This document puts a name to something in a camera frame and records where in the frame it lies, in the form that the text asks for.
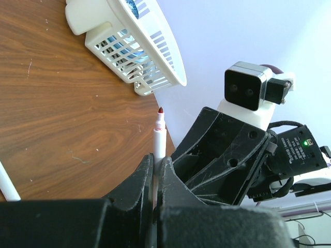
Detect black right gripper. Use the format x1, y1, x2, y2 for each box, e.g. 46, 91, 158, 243
171, 107, 330, 205

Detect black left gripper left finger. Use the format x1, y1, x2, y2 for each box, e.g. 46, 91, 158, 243
1, 154, 154, 247

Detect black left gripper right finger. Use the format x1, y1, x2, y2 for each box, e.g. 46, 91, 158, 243
157, 157, 294, 247

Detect white red marker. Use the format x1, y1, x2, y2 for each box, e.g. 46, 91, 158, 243
153, 107, 167, 209

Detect white blue acrylic marker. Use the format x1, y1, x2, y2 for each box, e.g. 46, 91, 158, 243
0, 163, 21, 202

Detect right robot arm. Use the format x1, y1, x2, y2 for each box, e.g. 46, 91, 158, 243
171, 107, 330, 205

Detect white plastic dish basket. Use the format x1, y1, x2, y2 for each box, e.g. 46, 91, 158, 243
65, 0, 187, 96

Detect blue rimmed plate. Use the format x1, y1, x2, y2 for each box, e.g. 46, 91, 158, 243
104, 32, 156, 84

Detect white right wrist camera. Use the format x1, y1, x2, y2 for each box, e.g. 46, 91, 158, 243
217, 61, 296, 131

